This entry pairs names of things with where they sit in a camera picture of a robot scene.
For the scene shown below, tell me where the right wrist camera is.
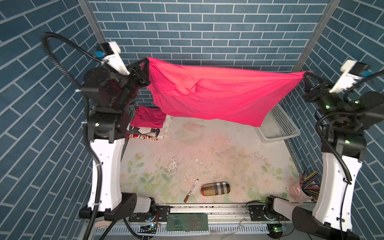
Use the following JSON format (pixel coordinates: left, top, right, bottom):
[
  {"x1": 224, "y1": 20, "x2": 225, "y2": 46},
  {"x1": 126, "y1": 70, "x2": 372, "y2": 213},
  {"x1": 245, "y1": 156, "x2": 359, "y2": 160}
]
[{"x1": 329, "y1": 60, "x2": 370, "y2": 94}]

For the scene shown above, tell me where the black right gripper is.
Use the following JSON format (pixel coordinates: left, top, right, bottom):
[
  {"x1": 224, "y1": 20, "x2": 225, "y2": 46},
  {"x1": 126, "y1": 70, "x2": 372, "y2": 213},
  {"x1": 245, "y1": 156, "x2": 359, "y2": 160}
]
[{"x1": 299, "y1": 72, "x2": 341, "y2": 127}]

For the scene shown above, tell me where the green circuit board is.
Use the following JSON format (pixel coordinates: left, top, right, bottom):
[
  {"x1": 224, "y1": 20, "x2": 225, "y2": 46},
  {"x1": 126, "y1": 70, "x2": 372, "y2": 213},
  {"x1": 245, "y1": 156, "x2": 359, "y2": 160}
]
[{"x1": 167, "y1": 213, "x2": 209, "y2": 232}]

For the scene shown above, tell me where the aluminium right corner post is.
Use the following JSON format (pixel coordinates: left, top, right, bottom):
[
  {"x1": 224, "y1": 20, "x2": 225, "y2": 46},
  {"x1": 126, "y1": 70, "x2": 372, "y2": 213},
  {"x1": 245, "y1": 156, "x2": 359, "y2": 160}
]
[{"x1": 293, "y1": 0, "x2": 341, "y2": 72}]

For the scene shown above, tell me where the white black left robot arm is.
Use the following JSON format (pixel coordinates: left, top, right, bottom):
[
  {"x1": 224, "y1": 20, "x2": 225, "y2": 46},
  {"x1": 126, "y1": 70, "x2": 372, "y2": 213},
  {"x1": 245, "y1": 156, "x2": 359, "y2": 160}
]
[{"x1": 41, "y1": 32, "x2": 156, "y2": 240}]

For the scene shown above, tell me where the brown handled marker pen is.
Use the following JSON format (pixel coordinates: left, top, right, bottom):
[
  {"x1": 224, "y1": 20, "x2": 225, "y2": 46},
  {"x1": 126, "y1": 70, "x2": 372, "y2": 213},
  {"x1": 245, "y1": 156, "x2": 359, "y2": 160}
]
[{"x1": 184, "y1": 179, "x2": 199, "y2": 203}]

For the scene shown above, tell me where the plaid beige glasses case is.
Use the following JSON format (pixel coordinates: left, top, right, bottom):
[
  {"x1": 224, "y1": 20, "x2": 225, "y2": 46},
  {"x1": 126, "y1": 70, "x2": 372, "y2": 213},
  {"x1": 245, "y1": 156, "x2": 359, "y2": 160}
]
[{"x1": 201, "y1": 182, "x2": 231, "y2": 197}]

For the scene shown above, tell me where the aluminium front rail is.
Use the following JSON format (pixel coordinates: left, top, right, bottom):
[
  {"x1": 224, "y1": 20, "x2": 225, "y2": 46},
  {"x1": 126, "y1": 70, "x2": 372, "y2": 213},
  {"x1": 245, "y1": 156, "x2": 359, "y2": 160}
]
[{"x1": 80, "y1": 202, "x2": 319, "y2": 238}]

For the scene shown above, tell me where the magenta t shirt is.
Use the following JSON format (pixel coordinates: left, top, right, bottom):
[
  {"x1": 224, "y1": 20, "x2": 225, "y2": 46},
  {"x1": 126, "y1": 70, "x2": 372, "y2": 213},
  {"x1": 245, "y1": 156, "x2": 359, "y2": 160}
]
[
  {"x1": 131, "y1": 106, "x2": 167, "y2": 129},
  {"x1": 148, "y1": 58, "x2": 304, "y2": 127}
]

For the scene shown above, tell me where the coloured pencils bundle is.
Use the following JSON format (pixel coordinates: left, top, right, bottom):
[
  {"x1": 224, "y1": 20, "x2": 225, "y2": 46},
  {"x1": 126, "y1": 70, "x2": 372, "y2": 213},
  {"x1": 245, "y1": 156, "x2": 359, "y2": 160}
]
[{"x1": 299, "y1": 171, "x2": 321, "y2": 200}]

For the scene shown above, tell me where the white perforated plastic basket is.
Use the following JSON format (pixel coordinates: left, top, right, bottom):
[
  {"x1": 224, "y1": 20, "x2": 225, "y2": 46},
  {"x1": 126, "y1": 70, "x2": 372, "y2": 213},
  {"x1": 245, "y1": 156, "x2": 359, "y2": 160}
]
[{"x1": 255, "y1": 104, "x2": 301, "y2": 143}]

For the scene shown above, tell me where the pink pencil cup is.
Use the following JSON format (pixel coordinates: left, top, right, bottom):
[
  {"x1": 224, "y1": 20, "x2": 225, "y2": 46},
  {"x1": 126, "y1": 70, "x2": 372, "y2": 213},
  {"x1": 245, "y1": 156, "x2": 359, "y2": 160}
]
[{"x1": 288, "y1": 182, "x2": 312, "y2": 203}]

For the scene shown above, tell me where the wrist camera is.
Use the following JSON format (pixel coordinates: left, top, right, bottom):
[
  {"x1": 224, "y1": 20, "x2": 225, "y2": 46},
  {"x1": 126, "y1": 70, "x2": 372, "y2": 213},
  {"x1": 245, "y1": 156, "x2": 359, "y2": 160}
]
[
  {"x1": 329, "y1": 60, "x2": 370, "y2": 94},
  {"x1": 95, "y1": 41, "x2": 130, "y2": 76}
]

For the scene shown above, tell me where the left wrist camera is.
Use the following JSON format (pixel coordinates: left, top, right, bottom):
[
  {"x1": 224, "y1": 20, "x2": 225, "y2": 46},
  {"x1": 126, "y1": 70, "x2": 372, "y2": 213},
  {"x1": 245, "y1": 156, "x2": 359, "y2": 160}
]
[{"x1": 95, "y1": 41, "x2": 130, "y2": 76}]

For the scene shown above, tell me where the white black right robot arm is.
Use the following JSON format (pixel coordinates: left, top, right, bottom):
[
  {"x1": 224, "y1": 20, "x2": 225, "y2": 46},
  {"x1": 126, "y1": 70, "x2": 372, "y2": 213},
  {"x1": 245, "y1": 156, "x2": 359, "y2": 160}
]
[{"x1": 264, "y1": 72, "x2": 384, "y2": 240}]

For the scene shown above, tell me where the aluminium left corner post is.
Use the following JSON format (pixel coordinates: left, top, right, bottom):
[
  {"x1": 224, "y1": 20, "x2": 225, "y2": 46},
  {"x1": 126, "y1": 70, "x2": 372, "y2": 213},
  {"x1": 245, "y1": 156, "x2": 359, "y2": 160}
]
[{"x1": 78, "y1": 0, "x2": 107, "y2": 44}]

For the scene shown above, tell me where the aluminium corner post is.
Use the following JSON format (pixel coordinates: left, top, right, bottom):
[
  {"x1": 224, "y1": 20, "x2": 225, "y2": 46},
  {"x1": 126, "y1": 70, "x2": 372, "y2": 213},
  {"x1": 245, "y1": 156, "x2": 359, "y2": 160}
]
[
  {"x1": 293, "y1": 0, "x2": 341, "y2": 72},
  {"x1": 78, "y1": 0, "x2": 107, "y2": 44}
]

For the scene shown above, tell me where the folded magenta t shirt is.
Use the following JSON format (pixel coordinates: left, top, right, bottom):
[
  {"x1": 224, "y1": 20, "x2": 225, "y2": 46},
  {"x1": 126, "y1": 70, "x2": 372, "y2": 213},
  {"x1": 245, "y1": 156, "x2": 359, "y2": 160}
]
[{"x1": 131, "y1": 106, "x2": 167, "y2": 129}]

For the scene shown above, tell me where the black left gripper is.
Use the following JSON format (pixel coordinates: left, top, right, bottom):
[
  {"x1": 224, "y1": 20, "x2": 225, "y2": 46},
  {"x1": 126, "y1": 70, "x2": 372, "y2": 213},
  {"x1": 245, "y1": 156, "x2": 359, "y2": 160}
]
[{"x1": 111, "y1": 57, "x2": 149, "y2": 115}]

